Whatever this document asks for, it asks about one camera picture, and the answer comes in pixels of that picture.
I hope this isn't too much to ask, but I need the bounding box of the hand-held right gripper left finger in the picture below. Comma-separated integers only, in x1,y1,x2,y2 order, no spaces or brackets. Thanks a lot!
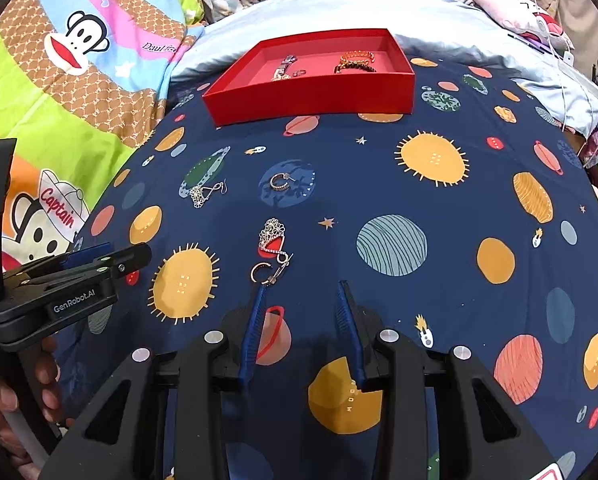
41,280,291,480

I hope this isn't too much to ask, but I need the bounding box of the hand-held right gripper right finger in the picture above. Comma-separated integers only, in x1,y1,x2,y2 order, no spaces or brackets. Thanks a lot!
333,280,561,480

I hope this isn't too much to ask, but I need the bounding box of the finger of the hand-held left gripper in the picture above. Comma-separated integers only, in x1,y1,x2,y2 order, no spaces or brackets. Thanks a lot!
76,242,153,287
61,242,114,267

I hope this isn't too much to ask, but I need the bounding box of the thin hoop earring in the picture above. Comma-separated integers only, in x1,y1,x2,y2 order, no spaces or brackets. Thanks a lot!
250,262,286,286

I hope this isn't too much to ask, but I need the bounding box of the red cardboard box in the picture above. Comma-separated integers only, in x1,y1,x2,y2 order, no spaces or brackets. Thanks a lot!
201,27,416,127

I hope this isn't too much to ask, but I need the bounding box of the silver wrist watch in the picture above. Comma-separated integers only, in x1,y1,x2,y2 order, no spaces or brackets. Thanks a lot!
271,53,298,82

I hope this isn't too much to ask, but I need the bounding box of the dark bead bracelet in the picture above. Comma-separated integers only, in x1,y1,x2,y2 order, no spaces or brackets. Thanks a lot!
334,59,379,75

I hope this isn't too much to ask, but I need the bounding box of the person's left hand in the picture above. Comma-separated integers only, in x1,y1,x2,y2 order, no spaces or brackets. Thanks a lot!
0,335,76,468

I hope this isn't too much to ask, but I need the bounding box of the silver flower earring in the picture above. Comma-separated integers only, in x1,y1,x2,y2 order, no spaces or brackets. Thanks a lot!
188,180,229,210

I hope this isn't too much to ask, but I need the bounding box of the rhinestone flower earring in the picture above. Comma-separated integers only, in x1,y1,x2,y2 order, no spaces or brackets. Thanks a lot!
257,218,294,266

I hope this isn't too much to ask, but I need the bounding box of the colourful monkey print blanket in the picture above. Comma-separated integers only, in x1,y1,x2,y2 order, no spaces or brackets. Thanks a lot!
0,0,205,281

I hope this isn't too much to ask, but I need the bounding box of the light blue pillow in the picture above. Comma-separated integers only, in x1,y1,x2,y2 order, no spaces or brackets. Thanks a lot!
171,0,598,137

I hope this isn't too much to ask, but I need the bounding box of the white cartoon face pillow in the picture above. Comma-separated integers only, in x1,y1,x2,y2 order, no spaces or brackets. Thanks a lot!
472,0,573,52

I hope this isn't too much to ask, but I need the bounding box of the white cable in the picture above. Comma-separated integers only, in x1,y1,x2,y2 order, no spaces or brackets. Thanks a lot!
520,0,596,161

